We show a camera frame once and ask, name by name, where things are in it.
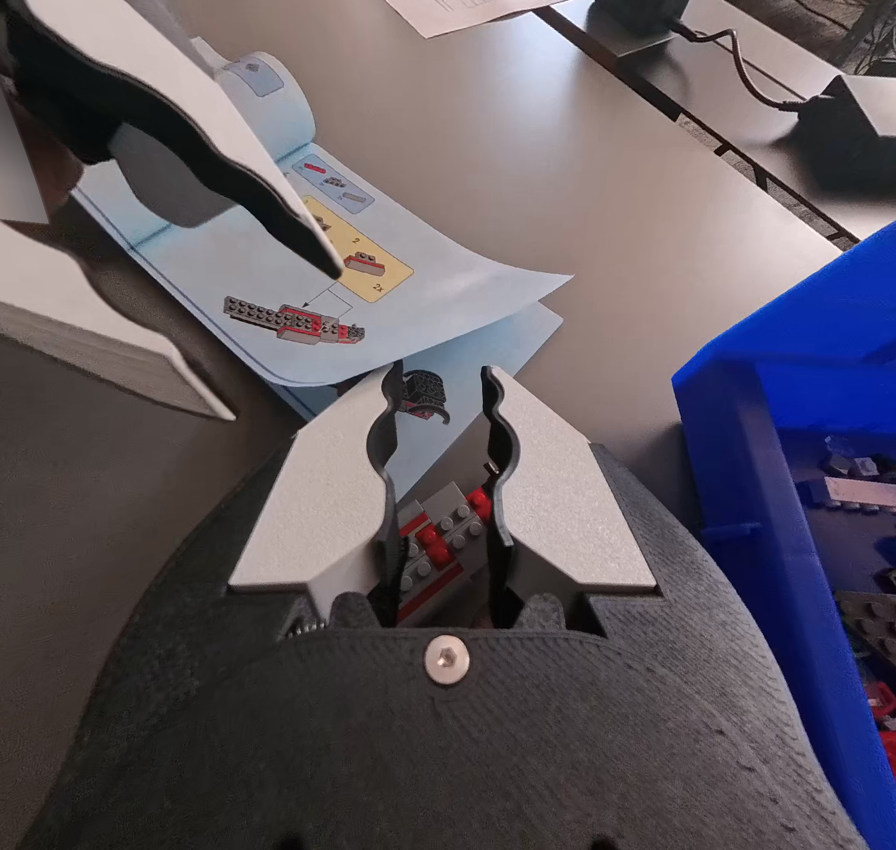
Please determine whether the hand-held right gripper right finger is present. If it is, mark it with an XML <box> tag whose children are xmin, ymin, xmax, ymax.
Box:
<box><xmin>479</xmin><ymin>365</ymin><xmax>658</xmax><ymax>627</ymax></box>

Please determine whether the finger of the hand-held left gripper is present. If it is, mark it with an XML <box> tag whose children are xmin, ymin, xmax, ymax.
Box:
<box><xmin>0</xmin><ymin>220</ymin><xmax>238</xmax><ymax>422</ymax></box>
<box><xmin>0</xmin><ymin>0</ymin><xmax>345</xmax><ymax>282</ymax></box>

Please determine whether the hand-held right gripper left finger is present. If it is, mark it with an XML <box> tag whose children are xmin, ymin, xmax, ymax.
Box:
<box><xmin>229</xmin><ymin>363</ymin><xmax>410</xmax><ymax>620</ymax></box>

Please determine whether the grey and red brick model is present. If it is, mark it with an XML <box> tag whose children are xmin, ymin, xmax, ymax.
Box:
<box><xmin>395</xmin><ymin>468</ymin><xmax>501</xmax><ymax>627</ymax></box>

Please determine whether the blue plastic bin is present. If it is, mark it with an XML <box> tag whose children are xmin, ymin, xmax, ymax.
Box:
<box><xmin>672</xmin><ymin>220</ymin><xmax>896</xmax><ymax>830</ymax></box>

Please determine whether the light blue instruction booklet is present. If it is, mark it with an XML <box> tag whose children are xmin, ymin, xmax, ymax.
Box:
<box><xmin>70</xmin><ymin>36</ymin><xmax>575</xmax><ymax>508</ymax></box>

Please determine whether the pile of toy bricks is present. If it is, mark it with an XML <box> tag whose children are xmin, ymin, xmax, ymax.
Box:
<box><xmin>805</xmin><ymin>433</ymin><xmax>896</xmax><ymax>760</ymax></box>

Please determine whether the grey desk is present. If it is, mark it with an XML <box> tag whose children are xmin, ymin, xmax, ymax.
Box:
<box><xmin>0</xmin><ymin>0</ymin><xmax>844</xmax><ymax>850</ymax></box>

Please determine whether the dark neighbouring desk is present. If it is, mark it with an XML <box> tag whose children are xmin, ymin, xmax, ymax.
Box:
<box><xmin>535</xmin><ymin>0</ymin><xmax>896</xmax><ymax>245</ymax></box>

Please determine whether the black power adapter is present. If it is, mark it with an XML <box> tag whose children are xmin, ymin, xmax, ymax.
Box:
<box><xmin>798</xmin><ymin>73</ymin><xmax>896</xmax><ymax>189</ymax></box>

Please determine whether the black power cable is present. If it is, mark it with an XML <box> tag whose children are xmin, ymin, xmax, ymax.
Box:
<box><xmin>672</xmin><ymin>20</ymin><xmax>813</xmax><ymax>110</ymax></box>

